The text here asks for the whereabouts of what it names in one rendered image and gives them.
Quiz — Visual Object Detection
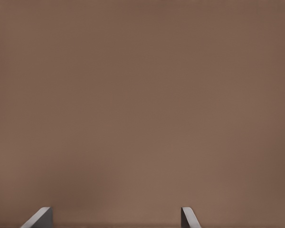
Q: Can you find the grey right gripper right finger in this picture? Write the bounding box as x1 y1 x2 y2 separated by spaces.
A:
180 206 201 228

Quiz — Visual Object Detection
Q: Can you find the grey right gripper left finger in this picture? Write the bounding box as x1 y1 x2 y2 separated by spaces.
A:
19 206 54 228

